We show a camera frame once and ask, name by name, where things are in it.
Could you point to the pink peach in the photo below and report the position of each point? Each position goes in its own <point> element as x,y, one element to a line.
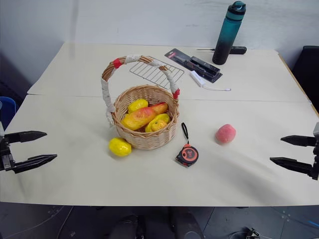
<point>225,134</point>

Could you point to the yellow orange mango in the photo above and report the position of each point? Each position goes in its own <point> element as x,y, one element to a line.
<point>139,117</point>

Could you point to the black tool package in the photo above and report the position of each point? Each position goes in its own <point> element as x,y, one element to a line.
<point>199,65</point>

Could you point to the teal black water bottle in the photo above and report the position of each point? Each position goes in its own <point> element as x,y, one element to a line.
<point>225,37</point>

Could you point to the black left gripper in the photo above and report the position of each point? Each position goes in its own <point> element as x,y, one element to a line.
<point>4,159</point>

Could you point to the blue plastic container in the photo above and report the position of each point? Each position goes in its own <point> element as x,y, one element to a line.
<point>7,109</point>

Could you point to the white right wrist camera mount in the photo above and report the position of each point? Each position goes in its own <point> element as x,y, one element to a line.
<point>317,129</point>

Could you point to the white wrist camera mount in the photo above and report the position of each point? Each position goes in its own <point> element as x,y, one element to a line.
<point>1,129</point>
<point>317,129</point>

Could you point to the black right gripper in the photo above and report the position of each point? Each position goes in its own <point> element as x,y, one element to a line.
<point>316,161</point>

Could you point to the black screwdriver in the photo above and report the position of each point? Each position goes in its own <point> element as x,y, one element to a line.
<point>238,50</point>

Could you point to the black orange tape measure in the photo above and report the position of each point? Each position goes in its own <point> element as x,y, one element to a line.
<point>189,155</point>

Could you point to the orange red long fruit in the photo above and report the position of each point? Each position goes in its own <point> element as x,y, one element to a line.
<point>160,107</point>

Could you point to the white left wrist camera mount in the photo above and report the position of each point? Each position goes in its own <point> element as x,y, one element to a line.
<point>1,129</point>

